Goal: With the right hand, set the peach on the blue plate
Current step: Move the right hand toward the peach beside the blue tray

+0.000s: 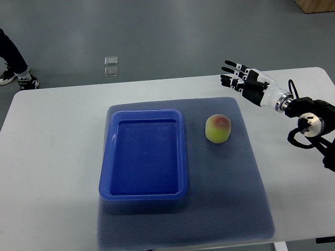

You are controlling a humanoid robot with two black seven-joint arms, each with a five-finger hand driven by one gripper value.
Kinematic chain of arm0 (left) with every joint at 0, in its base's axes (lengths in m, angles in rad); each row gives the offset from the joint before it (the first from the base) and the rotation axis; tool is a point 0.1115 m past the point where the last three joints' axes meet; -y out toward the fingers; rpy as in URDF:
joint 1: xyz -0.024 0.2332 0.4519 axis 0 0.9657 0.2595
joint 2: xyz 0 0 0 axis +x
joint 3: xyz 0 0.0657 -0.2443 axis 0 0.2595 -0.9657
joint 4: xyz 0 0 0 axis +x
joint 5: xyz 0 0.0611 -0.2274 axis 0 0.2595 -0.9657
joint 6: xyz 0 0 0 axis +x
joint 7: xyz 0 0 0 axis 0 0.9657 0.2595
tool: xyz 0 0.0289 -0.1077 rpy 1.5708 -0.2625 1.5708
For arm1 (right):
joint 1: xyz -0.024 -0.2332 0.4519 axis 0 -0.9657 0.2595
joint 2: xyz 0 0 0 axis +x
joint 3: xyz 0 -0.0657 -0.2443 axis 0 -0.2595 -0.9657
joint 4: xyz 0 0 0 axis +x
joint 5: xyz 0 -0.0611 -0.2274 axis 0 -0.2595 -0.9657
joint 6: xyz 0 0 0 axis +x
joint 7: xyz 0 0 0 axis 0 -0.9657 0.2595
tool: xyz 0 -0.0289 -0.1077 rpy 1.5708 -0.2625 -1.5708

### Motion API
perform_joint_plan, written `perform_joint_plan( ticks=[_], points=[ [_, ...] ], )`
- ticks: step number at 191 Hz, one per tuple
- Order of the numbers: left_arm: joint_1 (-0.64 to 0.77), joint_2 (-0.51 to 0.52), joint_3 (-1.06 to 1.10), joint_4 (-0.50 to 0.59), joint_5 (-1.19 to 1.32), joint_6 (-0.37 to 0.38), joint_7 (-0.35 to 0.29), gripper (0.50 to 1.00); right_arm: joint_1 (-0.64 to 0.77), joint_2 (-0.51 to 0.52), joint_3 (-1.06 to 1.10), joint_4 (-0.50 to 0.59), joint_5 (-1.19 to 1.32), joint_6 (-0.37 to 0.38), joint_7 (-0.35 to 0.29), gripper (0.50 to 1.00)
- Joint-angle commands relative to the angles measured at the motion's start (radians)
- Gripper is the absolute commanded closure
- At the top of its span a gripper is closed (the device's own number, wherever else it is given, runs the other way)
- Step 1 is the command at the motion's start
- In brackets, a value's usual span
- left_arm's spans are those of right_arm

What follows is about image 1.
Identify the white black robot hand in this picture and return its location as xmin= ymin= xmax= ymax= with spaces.
xmin=220 ymin=60 xmax=293 ymax=112

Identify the green red peach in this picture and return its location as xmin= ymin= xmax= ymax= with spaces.
xmin=205 ymin=114 xmax=231 ymax=144

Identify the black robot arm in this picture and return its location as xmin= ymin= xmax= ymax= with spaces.
xmin=282 ymin=97 xmax=334 ymax=171

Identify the upper floor metal plate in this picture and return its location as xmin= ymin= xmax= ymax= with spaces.
xmin=104 ymin=56 xmax=118 ymax=65

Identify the wooden box corner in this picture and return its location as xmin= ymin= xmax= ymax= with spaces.
xmin=295 ymin=0 xmax=334 ymax=14

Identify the blue grey mesh mat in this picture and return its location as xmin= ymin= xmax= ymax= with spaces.
xmin=97 ymin=97 xmax=275 ymax=250

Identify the blue plastic tray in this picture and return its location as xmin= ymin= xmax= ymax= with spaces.
xmin=99 ymin=109 xmax=188 ymax=201

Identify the white table leg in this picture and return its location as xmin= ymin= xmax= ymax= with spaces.
xmin=273 ymin=242 xmax=288 ymax=251

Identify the black white sneaker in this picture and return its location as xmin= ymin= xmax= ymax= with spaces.
xmin=18 ymin=75 xmax=39 ymax=90

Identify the person in dark trousers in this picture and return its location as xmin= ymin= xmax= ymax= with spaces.
xmin=1 ymin=29 xmax=29 ymax=78

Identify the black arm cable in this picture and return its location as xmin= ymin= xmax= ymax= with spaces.
xmin=288 ymin=79 xmax=300 ymax=99

